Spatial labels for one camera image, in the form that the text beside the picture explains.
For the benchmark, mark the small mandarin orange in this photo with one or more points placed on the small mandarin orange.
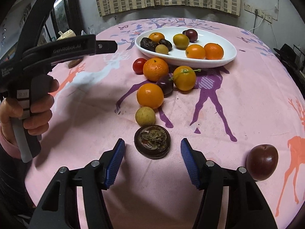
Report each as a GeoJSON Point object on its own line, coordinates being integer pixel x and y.
{"type": "Point", "coordinates": [156, 37]}

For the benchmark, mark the yellow orange with stem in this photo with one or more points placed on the yellow orange with stem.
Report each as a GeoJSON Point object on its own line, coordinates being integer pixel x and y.
{"type": "Point", "coordinates": [184, 79]}

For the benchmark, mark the green yellow orange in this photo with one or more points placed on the green yellow orange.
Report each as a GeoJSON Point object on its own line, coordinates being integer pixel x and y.
{"type": "Point", "coordinates": [181, 41]}

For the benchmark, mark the dark brown mangosteen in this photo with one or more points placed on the dark brown mangosteen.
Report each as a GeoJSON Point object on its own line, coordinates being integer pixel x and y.
{"type": "Point", "coordinates": [167, 43]}
{"type": "Point", "coordinates": [152, 143]}

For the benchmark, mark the red cherry tomato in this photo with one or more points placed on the red cherry tomato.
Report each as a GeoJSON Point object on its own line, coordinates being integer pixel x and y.
{"type": "Point", "coordinates": [139, 66]}

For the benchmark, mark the dark purple plum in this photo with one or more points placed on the dark purple plum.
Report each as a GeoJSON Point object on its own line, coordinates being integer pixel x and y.
{"type": "Point", "coordinates": [165, 86]}

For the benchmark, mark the white power strip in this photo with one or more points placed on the white power strip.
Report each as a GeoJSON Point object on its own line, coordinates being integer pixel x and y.
{"type": "Point", "coordinates": [259, 11]}

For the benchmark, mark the small yellow longan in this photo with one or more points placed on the small yellow longan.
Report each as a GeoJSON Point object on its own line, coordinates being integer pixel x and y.
{"type": "Point", "coordinates": [162, 49]}
{"type": "Point", "coordinates": [145, 116]}

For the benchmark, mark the clear jar with cream lid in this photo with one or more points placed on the clear jar with cream lid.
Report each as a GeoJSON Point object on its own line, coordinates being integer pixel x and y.
{"type": "Point", "coordinates": [66, 34]}

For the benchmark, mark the white oval plate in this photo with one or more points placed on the white oval plate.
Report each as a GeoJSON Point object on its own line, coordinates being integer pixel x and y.
{"type": "Point", "coordinates": [226, 54]}

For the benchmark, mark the dark wrinkled date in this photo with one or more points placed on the dark wrinkled date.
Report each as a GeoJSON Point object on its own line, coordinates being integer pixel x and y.
{"type": "Point", "coordinates": [147, 44]}

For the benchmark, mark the pink deer print tablecloth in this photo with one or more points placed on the pink deer print tablecloth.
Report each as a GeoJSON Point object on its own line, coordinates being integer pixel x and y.
{"type": "Point", "coordinates": [250, 105]}

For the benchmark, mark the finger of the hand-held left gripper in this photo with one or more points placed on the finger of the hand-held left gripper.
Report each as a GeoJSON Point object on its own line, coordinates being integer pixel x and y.
{"type": "Point", "coordinates": [106, 47]}

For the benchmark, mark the black hat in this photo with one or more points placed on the black hat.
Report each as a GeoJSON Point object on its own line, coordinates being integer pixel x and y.
{"type": "Point", "coordinates": [287, 53]}

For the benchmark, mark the dark wooden cabinet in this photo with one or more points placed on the dark wooden cabinet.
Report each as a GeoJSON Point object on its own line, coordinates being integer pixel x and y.
{"type": "Point", "coordinates": [71, 12]}

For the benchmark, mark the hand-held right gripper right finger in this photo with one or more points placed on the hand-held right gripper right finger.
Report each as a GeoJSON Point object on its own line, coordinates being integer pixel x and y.
{"type": "Point", "coordinates": [190, 164]}

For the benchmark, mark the person's left hand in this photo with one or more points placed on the person's left hand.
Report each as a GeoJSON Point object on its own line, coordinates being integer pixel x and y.
{"type": "Point", "coordinates": [40, 105]}

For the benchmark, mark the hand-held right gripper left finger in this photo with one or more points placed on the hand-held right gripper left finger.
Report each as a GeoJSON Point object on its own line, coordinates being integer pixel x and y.
{"type": "Point", "coordinates": [115, 164]}

